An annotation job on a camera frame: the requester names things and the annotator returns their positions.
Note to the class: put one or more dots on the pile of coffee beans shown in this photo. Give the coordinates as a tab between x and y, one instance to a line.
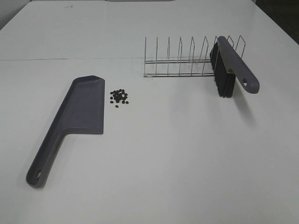
119	97

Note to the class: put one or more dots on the grey plastic dustpan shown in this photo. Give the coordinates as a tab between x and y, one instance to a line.
81	112

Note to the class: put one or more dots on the grey hand brush black bristles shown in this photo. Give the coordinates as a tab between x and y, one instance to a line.
228	66

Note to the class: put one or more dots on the metal wire dish rack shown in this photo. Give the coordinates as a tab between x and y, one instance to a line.
196	64

